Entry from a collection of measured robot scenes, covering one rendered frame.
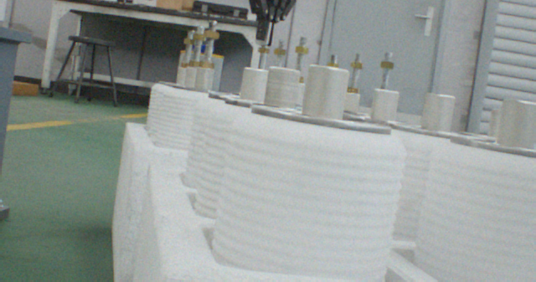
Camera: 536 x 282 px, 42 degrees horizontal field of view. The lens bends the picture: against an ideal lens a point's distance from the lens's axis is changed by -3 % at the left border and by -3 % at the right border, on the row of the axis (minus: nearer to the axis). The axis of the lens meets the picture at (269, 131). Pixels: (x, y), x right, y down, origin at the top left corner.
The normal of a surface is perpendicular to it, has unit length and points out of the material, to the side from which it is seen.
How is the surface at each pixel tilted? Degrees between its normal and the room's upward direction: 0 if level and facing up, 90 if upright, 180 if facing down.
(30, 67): 90
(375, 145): 57
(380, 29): 90
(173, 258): 0
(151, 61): 90
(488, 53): 90
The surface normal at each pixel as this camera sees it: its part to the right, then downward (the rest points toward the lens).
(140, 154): 0.22, 0.08
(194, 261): 0.15, -0.99
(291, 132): -0.21, -0.54
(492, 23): -0.06, 0.04
